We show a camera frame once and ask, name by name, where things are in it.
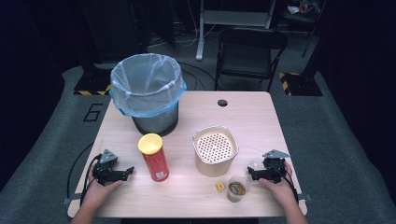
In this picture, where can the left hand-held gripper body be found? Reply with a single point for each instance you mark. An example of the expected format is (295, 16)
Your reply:
(104, 172)

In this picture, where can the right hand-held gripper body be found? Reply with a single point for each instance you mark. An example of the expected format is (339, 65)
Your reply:
(274, 169)

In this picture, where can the wet tea bag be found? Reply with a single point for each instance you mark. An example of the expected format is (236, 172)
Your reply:
(237, 188)

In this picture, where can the red chip can yellow lid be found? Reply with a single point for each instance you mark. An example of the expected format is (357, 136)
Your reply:
(156, 161)

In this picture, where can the clear plastic cup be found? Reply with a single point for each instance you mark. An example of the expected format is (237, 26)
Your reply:
(233, 196)

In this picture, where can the yellow food scrap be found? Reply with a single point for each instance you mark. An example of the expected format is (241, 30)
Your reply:
(219, 186)

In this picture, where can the beige container with strainer insert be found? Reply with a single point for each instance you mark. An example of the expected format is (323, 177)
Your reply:
(214, 161)

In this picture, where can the metal mesh trash bin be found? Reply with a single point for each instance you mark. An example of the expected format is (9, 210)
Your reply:
(158, 121)

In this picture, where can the translucent blue bin liner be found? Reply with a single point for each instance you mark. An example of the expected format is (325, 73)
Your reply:
(146, 99)

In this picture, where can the person's left hand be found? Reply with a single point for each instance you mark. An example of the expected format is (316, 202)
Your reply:
(98, 196)

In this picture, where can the person's right hand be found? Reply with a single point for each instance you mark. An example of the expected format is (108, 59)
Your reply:
(283, 193)

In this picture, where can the hazard-striped black stand base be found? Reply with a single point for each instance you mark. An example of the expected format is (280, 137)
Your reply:
(303, 85)
(93, 84)

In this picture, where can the black folding chair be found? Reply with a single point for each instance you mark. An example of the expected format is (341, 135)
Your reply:
(246, 57)

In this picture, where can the dark chair with clutter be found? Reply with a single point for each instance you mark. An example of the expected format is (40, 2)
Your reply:
(303, 12)

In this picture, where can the white desk frame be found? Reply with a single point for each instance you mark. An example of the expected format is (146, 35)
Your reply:
(232, 18)

